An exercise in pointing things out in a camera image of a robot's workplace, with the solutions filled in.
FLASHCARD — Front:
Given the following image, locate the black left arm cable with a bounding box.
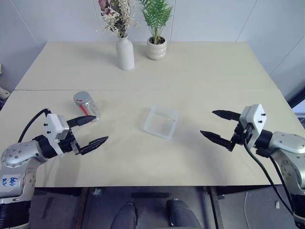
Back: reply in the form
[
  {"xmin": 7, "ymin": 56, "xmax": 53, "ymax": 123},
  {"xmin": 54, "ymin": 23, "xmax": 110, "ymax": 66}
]
[{"xmin": 18, "ymin": 108, "xmax": 52, "ymax": 144}]

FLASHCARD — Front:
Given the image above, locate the dark rounded shape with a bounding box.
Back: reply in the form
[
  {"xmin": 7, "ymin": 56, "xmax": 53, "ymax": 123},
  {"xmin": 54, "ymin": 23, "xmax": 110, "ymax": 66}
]
[
  {"xmin": 111, "ymin": 202, "xmax": 139, "ymax": 229},
  {"xmin": 165, "ymin": 198, "xmax": 203, "ymax": 229}
]

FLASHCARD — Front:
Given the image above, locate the white ceramic vase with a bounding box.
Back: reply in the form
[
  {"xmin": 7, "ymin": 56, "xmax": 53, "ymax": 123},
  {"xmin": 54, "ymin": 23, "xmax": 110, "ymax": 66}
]
[{"xmin": 115, "ymin": 34, "xmax": 135, "ymax": 71}]

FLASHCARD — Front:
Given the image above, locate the dried flower bouquet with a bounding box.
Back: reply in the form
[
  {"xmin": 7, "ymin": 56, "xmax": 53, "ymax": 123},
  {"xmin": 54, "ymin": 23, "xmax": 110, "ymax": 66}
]
[{"xmin": 96, "ymin": 0, "xmax": 142, "ymax": 39}]

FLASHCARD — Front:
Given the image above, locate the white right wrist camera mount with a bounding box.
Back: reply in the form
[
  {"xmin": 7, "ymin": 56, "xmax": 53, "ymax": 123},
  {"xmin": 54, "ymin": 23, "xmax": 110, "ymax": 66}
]
[{"xmin": 239, "ymin": 103, "xmax": 266, "ymax": 142}]

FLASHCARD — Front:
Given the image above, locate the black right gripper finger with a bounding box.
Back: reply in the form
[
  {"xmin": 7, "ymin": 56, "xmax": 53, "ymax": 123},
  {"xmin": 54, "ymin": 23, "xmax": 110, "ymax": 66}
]
[
  {"xmin": 200, "ymin": 130, "xmax": 233, "ymax": 150},
  {"xmin": 212, "ymin": 109, "xmax": 242, "ymax": 121}
]

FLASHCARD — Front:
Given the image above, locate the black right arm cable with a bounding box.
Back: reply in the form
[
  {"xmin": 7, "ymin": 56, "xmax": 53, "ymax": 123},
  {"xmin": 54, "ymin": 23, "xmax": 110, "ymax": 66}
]
[{"xmin": 243, "ymin": 137, "xmax": 296, "ymax": 215}]

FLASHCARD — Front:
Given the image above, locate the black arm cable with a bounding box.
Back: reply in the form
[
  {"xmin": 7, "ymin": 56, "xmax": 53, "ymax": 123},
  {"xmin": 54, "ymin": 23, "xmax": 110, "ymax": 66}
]
[
  {"xmin": 18, "ymin": 108, "xmax": 52, "ymax": 144},
  {"xmin": 243, "ymin": 137, "xmax": 296, "ymax": 215}
]

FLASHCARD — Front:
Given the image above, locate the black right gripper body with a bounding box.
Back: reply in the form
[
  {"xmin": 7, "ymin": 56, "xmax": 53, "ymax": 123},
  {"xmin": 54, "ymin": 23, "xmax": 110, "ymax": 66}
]
[{"xmin": 227, "ymin": 120, "xmax": 254, "ymax": 152}]

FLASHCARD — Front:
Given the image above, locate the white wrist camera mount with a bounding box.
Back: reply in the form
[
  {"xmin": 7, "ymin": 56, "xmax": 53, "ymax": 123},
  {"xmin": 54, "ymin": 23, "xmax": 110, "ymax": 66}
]
[
  {"xmin": 44, "ymin": 114, "xmax": 71, "ymax": 144},
  {"xmin": 239, "ymin": 103, "xmax": 266, "ymax": 142}
]

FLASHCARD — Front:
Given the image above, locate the green leafy plant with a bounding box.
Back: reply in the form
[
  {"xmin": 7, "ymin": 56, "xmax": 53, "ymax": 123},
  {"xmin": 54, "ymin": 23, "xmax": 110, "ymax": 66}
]
[{"xmin": 137, "ymin": 0, "xmax": 174, "ymax": 45}]

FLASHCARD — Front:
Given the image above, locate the white ribbed plant pot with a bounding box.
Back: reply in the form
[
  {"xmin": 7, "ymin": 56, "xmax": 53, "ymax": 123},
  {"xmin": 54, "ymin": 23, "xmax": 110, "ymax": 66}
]
[{"xmin": 146, "ymin": 36, "xmax": 167, "ymax": 61}]

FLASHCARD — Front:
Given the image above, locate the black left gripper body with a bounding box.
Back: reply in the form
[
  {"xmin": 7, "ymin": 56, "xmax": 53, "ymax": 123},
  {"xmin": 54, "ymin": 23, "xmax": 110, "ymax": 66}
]
[{"xmin": 56, "ymin": 128, "xmax": 83, "ymax": 156}]

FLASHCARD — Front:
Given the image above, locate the thin white floor cable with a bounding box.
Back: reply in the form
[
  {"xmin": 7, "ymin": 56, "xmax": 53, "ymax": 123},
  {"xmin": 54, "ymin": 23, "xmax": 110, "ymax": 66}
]
[{"xmin": 243, "ymin": 189, "xmax": 253, "ymax": 229}]

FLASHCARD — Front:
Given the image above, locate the clear plastic jar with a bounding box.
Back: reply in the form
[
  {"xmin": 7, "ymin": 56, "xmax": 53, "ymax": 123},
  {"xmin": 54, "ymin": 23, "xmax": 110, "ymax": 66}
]
[{"xmin": 73, "ymin": 91, "xmax": 101, "ymax": 123}]

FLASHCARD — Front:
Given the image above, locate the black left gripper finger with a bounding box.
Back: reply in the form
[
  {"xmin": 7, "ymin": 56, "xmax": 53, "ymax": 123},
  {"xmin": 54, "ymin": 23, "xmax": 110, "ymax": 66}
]
[
  {"xmin": 79, "ymin": 135, "xmax": 109, "ymax": 156},
  {"xmin": 66, "ymin": 115, "xmax": 97, "ymax": 128}
]

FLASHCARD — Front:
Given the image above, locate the clear plastic container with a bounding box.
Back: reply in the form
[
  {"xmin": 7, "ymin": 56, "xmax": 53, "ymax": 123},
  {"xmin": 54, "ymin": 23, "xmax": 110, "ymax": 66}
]
[{"xmin": 139, "ymin": 104, "xmax": 181, "ymax": 143}]

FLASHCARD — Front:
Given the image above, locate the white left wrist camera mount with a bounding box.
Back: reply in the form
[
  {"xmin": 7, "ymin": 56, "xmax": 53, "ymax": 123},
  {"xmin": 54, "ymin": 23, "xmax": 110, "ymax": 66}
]
[{"xmin": 44, "ymin": 114, "xmax": 71, "ymax": 144}]

